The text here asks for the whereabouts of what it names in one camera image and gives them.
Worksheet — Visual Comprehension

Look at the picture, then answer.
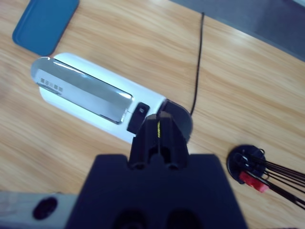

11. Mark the red coffee capsule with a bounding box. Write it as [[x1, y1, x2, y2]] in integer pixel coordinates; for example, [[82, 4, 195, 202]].
[[256, 184, 270, 194], [239, 171, 253, 184], [248, 177, 262, 189]]

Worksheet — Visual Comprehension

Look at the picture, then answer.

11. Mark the black power cable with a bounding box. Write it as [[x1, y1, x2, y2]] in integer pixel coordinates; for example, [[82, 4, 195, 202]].
[[189, 12, 206, 118]]

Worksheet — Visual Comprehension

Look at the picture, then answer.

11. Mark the black capsule holder with rods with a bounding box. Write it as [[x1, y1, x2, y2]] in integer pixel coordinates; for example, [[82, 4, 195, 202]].
[[226, 144, 305, 211]]

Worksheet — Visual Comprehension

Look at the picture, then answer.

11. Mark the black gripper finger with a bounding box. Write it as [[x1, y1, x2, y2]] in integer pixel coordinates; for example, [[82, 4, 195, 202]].
[[159, 111, 189, 170], [130, 114, 160, 170]]

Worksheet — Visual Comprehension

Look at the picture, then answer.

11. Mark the white capsule coffee machine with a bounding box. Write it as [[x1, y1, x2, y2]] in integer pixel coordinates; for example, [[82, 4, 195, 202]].
[[30, 52, 167, 146]]

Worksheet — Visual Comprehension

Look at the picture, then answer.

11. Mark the teal plastic tray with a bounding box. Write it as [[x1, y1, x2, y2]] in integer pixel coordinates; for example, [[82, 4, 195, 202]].
[[11, 0, 80, 57]]

